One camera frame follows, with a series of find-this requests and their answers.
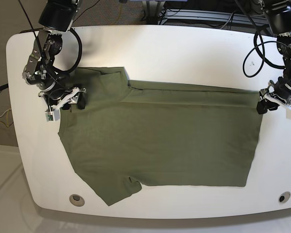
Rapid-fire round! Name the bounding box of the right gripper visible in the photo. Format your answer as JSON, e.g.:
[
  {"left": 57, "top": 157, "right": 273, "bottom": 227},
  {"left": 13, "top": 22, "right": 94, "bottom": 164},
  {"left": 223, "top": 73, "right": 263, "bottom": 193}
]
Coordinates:
[{"left": 37, "top": 84, "right": 87, "bottom": 112}]

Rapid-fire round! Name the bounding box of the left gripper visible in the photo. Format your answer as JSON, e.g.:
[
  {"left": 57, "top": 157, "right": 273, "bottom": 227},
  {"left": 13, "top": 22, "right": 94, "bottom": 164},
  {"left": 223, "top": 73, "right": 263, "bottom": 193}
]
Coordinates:
[{"left": 256, "top": 77, "right": 291, "bottom": 115}]

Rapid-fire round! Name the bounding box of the olive green T-shirt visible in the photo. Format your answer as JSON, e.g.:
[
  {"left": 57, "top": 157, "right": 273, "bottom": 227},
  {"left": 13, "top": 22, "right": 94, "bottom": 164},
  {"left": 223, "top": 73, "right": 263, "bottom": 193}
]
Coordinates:
[{"left": 58, "top": 67, "right": 262, "bottom": 206}]

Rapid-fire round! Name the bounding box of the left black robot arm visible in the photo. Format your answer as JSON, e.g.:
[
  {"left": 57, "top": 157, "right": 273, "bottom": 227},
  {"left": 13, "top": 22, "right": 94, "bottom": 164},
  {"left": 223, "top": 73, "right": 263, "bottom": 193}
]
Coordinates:
[{"left": 235, "top": 0, "right": 291, "bottom": 119}]

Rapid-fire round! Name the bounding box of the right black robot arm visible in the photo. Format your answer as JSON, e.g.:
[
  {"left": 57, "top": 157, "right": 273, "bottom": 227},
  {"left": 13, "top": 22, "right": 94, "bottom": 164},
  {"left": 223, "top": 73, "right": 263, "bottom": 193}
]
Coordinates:
[{"left": 22, "top": 0, "right": 86, "bottom": 117}]

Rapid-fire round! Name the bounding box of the black bar behind table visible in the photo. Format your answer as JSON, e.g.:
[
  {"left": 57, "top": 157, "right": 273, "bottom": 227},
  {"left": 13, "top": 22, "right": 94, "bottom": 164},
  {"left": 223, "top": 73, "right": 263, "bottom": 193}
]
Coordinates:
[{"left": 19, "top": 28, "right": 43, "bottom": 33}]

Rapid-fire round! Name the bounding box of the left table grommet hole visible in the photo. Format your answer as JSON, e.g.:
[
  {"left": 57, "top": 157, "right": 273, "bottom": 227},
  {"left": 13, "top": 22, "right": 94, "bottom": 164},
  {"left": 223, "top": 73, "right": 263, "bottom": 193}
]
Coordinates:
[{"left": 69, "top": 194, "right": 85, "bottom": 207}]

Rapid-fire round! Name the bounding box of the table grommet hole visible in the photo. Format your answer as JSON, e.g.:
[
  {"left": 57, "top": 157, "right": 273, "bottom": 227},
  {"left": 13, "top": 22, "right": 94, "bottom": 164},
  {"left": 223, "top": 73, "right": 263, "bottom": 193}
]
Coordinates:
[
  {"left": 278, "top": 192, "right": 291, "bottom": 203},
  {"left": 69, "top": 194, "right": 85, "bottom": 207}
]

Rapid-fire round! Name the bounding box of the right table grommet hole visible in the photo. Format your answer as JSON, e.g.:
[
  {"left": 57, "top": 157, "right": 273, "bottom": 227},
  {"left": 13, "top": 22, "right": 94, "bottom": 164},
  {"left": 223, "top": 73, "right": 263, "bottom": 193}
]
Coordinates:
[{"left": 278, "top": 192, "right": 291, "bottom": 203}]

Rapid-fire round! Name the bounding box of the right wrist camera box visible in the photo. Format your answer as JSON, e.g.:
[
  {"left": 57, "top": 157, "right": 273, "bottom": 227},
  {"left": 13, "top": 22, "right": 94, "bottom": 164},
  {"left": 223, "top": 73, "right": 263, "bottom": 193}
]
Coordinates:
[{"left": 45, "top": 109, "right": 60, "bottom": 122}]

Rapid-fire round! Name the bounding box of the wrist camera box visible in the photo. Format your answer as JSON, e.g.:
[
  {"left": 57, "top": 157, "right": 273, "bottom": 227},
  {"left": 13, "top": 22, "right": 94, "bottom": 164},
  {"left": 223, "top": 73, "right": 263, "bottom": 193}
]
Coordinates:
[
  {"left": 45, "top": 109, "right": 60, "bottom": 122},
  {"left": 286, "top": 107, "right": 291, "bottom": 119}
]

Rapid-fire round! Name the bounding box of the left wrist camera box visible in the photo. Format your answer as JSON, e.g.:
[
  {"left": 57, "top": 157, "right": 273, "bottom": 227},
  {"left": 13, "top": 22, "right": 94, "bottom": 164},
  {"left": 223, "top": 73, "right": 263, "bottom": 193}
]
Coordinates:
[{"left": 286, "top": 107, "right": 291, "bottom": 119}]

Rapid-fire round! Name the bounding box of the yellow floor cable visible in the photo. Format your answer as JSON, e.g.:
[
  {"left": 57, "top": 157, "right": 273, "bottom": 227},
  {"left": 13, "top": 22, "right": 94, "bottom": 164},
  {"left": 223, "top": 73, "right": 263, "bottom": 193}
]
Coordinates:
[{"left": 0, "top": 109, "right": 13, "bottom": 128}]

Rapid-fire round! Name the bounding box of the aluminium frame rack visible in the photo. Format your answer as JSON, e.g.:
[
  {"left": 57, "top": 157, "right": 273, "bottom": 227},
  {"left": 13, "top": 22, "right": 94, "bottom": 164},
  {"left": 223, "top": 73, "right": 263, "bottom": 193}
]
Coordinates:
[{"left": 142, "top": 0, "right": 270, "bottom": 27}]

